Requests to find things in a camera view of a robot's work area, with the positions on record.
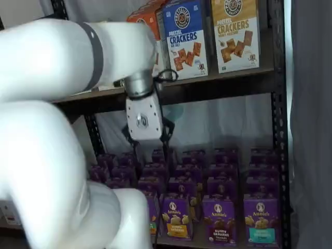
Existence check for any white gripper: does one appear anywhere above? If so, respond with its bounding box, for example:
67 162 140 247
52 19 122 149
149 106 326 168
120 92 176 187

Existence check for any purple bunny grahams box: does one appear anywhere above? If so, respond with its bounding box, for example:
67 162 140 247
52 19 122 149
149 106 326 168
202 195 239 247

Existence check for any purple Annie's snack box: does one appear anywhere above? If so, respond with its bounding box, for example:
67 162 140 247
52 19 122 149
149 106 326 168
142 163 169 180
211 163 239 180
111 165 137 182
181 151 206 167
248 162 280 179
137 177 167 198
151 149 167 165
89 165 111 182
246 176 280 198
168 177 203 221
105 178 131 189
175 164 203 182
251 148 279 164
214 148 239 165
206 177 239 199
97 154 117 169
118 153 135 169

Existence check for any purple Annie's box orange label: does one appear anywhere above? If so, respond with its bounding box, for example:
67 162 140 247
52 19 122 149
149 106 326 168
146 193 160 236

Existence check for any purple Annie's box yellow patch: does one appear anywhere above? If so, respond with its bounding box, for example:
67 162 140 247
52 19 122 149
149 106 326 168
159 193 195 241

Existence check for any blue pretzel crackers box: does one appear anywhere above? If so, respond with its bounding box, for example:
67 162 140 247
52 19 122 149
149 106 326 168
155 0 209 80

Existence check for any orange pretzel crackers box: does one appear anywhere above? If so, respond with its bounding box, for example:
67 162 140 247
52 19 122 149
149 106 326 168
144 0 167 13
126 7 163 42

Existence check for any gold pretzel crackers box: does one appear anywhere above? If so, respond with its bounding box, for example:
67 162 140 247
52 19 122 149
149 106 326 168
210 0 261 74

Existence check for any purple Annie's box teal patch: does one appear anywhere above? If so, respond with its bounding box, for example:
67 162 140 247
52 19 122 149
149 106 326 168
243 194 280 246

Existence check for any white carton box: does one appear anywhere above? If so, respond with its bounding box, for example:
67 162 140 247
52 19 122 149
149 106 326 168
0 201 19 227

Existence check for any black metal shelving rack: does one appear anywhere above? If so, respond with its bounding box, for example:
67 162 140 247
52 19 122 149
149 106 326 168
50 0 291 249

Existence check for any grey curtain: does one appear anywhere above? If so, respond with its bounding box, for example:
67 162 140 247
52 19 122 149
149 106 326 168
285 0 332 249

